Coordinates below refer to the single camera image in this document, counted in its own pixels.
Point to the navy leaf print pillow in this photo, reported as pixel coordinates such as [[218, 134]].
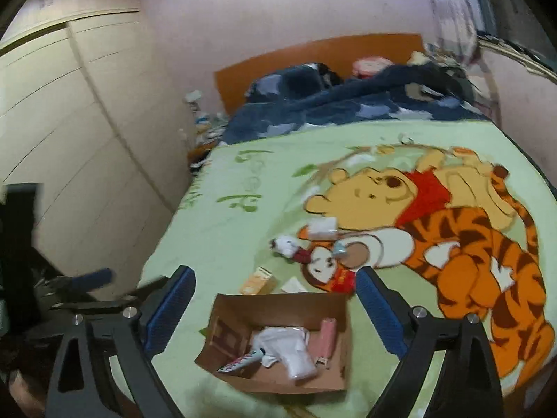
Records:
[[283, 82]]

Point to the pink plush toy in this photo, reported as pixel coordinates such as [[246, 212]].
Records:
[[370, 67]]

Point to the small blue triangular object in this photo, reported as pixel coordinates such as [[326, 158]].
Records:
[[340, 251]]

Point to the cream wardrobe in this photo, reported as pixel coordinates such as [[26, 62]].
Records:
[[65, 117]]

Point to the white wall socket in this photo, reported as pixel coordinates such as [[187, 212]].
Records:
[[194, 96]]

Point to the green white toothpaste tube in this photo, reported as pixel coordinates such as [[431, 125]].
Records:
[[239, 361]]

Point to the navy leaf print quilt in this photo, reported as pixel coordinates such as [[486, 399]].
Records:
[[339, 104]]

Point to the black white plush toy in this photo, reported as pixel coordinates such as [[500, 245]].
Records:
[[328, 74]]

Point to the patterned curtain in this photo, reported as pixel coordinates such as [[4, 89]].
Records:
[[452, 13]]

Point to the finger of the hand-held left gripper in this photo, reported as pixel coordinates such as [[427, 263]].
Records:
[[93, 279], [139, 289]]

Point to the small orange carton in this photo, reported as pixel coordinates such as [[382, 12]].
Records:
[[259, 281]]

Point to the wooden nightstand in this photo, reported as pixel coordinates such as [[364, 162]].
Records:
[[202, 154]]

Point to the window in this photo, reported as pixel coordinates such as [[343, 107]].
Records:
[[518, 8]]

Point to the white plush cat toy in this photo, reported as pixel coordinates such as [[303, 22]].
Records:
[[285, 244]]

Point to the dark clothes pile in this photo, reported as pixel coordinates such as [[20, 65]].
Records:
[[439, 78]]

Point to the brown cardboard box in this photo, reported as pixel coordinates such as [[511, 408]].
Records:
[[278, 309]]

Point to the cream plush toy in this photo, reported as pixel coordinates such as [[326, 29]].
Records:
[[418, 58]]

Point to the orange wooden headboard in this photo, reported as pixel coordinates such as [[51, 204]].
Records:
[[270, 59]]

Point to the green cartoon printed blanket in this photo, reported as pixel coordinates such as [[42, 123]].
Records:
[[243, 235]]

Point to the white cream tube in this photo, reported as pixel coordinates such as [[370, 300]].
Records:
[[295, 285]]

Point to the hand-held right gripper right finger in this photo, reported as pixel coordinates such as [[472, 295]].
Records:
[[383, 309]]

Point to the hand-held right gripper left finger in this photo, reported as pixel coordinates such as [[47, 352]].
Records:
[[172, 309]]

